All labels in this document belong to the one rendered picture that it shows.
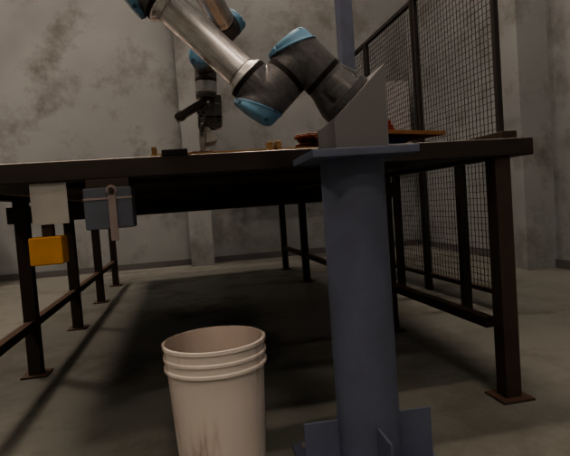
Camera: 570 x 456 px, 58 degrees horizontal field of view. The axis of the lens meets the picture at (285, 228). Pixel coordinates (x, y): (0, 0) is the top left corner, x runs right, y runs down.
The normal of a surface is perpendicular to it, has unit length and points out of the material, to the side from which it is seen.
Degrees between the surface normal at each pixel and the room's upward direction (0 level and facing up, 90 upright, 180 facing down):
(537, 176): 90
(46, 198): 90
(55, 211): 90
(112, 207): 90
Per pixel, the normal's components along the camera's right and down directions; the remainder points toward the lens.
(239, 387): 0.56, 0.06
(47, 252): 0.19, 0.04
